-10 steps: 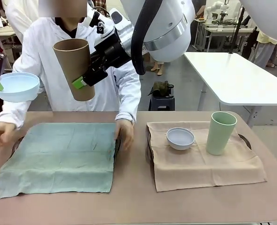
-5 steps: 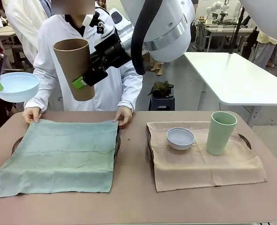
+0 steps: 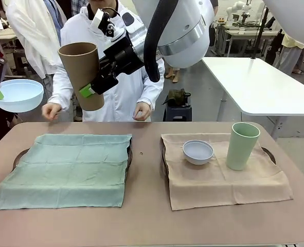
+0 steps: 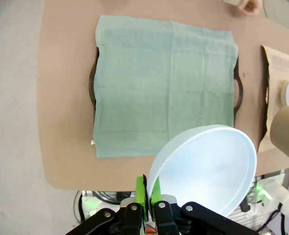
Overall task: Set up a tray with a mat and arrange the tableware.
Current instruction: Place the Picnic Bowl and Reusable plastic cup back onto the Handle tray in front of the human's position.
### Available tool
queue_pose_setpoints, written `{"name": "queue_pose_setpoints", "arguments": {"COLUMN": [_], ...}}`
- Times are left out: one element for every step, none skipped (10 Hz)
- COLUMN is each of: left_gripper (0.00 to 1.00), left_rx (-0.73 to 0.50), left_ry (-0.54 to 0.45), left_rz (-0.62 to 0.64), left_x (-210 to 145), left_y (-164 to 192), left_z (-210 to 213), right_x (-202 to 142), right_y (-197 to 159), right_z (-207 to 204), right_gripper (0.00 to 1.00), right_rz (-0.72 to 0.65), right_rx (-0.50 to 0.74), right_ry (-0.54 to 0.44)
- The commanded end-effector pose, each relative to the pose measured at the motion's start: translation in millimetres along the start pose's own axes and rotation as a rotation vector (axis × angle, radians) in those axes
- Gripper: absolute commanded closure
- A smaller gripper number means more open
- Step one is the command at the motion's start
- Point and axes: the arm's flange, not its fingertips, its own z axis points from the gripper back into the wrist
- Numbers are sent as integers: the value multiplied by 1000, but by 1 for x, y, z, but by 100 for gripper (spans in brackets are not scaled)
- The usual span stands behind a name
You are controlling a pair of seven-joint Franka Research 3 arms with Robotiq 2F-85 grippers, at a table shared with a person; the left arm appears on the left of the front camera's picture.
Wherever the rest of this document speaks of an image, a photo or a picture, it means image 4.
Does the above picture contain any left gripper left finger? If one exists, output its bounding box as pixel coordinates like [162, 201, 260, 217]
[70, 174, 149, 235]

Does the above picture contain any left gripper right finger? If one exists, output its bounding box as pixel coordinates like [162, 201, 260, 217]
[150, 178, 259, 235]

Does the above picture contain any light blue bowl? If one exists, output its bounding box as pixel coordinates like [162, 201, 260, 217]
[146, 124, 258, 217]

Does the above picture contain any green cloth mat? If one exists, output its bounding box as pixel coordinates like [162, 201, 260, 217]
[89, 15, 240, 159]

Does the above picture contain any tan plastic cup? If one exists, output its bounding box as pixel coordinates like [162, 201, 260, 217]
[268, 106, 289, 170]

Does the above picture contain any beige cloth mat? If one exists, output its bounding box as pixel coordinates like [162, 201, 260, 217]
[257, 45, 289, 153]

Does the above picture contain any person's right hand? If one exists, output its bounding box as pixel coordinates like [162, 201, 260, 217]
[238, 0, 261, 17]

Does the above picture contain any grey perforated electronics box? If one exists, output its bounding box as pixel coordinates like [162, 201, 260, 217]
[228, 202, 258, 231]

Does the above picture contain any black cable under table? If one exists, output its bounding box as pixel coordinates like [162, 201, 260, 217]
[92, 190, 122, 204]

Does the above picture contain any dark brown handled tray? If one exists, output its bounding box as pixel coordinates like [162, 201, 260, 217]
[88, 46, 244, 118]

